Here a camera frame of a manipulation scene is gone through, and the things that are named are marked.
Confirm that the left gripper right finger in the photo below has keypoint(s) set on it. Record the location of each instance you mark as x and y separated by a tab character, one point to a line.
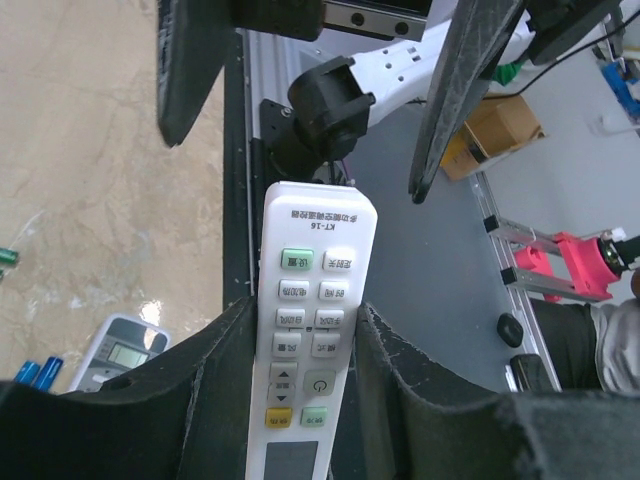
420	420

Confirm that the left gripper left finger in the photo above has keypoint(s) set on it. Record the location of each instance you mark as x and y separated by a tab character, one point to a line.
182	415

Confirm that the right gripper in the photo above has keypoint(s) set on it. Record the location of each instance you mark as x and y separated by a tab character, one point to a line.
430	20

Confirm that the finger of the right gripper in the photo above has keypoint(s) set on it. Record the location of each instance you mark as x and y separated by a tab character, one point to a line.
193	38

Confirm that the white long remote control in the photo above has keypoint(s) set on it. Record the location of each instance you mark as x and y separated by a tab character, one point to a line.
315	251

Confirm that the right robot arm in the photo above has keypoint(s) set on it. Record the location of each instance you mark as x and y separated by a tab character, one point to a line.
336	102

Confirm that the grey-faced remote control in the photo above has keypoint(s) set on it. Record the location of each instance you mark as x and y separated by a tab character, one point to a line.
122	343

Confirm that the cardboard box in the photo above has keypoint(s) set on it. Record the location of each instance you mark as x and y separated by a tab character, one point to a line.
493	131

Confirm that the blue battery right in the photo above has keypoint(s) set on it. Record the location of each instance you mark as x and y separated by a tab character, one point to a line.
48	373

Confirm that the blue battery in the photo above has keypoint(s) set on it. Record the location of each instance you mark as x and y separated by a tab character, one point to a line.
27	373
48	373

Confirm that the blue battery left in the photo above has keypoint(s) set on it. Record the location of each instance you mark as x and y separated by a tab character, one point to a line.
27	373

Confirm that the green battery left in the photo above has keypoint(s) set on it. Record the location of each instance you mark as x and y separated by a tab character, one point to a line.
8	256

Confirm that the pink 3D printed part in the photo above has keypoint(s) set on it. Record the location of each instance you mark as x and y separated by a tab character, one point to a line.
574	268

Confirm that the black table front rail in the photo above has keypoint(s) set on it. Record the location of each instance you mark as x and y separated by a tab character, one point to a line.
239	227

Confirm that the aluminium frame rail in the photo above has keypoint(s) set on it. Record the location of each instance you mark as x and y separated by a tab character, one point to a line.
533	367

